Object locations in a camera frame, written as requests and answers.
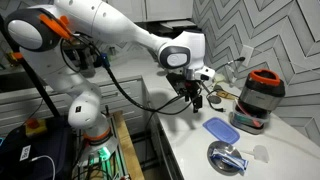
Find coffee maker cord with plug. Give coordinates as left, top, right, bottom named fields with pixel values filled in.
left=205, top=87, right=228, bottom=113

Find small translucent plastic cup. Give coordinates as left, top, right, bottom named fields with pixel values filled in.
left=252, top=144, right=270, bottom=164

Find blue plastic container lid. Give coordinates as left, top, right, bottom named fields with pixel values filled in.
left=202, top=116, right=241, bottom=145

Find silver metal bowl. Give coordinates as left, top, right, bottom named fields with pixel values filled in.
left=206, top=140, right=245, bottom=177

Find blue snack packet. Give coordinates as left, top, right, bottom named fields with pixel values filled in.
left=210, top=148, right=250, bottom=171

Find yellow emergency stop box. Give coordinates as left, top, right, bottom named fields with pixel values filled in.
left=24, top=117, right=48, bottom=138

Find small white round object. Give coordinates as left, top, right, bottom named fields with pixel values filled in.
left=213, top=72, right=228, bottom=85

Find white QR code label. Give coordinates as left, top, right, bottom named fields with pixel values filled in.
left=18, top=144, right=32, bottom=162

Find wooden plank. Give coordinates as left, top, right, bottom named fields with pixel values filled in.
left=112, top=110, right=146, bottom=180

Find white upper cabinets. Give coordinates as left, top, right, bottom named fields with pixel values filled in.
left=105, top=0, right=195, bottom=23

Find dark round disc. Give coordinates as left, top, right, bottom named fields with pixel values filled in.
left=207, top=95, right=223, bottom=105

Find black coffee maker orange lid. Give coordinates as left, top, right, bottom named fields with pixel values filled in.
left=229, top=68, right=287, bottom=136

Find white drawer cabinet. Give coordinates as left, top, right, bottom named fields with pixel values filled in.
left=0, top=75, right=148, bottom=135

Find black tripod pole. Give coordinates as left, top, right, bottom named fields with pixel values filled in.
left=0, top=15, right=62, bottom=118

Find white wall outlet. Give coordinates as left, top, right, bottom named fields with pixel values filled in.
left=240, top=44, right=255, bottom=68

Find black bag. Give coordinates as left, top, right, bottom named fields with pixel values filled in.
left=0, top=115, right=77, bottom=180

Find thin white cable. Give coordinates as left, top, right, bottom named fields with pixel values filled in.
left=31, top=154, right=57, bottom=180

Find long black power cord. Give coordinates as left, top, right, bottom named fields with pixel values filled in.
left=215, top=55, right=246, bottom=74

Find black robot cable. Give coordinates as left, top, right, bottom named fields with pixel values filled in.
left=59, top=33, right=203, bottom=116

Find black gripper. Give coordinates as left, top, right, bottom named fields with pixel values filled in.
left=165, top=71, right=204, bottom=114

